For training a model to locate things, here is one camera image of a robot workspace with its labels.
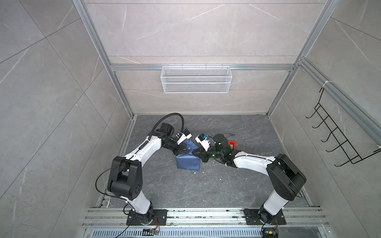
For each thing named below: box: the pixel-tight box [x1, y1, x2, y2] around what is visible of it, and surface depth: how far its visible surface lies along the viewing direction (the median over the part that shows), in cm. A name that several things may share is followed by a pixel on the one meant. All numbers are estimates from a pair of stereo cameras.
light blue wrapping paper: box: [176, 138, 201, 171], surface depth 85 cm
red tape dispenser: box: [227, 140, 238, 151], surface depth 97 cm
